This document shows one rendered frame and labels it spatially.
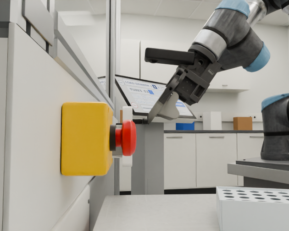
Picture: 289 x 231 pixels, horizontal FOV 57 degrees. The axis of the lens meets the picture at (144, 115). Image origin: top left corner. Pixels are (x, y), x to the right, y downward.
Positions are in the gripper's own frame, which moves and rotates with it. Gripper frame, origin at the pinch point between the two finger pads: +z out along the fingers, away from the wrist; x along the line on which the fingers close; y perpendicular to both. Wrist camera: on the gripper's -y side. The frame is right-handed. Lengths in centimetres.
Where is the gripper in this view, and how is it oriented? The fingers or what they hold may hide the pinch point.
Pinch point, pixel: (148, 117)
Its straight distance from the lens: 62.6
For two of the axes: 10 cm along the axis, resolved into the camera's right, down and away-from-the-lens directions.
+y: 8.2, 5.7, 0.1
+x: -0.5, 0.6, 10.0
